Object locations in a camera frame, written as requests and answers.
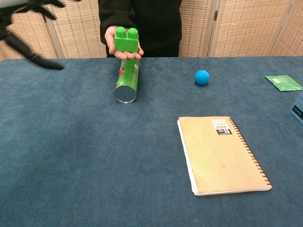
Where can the robot left five-finger hand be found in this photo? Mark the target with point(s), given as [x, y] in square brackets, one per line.
[21, 46]

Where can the person's right hand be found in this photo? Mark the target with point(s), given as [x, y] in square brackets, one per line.
[110, 37]

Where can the green toy building block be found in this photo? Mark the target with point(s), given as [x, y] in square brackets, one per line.
[126, 42]

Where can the person's right forearm black sleeve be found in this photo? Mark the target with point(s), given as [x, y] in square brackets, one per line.
[107, 20]

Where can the person's torso black clothing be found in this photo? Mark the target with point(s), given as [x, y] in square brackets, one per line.
[158, 26]

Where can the woven folding screen panel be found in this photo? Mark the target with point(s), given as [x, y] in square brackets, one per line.
[292, 33]
[196, 28]
[78, 30]
[26, 28]
[248, 26]

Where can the green cylindrical snack can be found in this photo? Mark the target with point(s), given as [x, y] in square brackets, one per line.
[126, 80]

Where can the blue ball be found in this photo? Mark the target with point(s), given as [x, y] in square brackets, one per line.
[202, 77]

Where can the blue table cloth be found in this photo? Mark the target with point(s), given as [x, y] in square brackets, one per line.
[82, 146]

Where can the brown spiral notebook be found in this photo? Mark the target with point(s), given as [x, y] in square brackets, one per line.
[220, 156]

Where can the green foil packet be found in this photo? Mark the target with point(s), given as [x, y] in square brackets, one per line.
[284, 82]

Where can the light blue cardboard box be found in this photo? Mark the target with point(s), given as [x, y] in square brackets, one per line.
[298, 110]

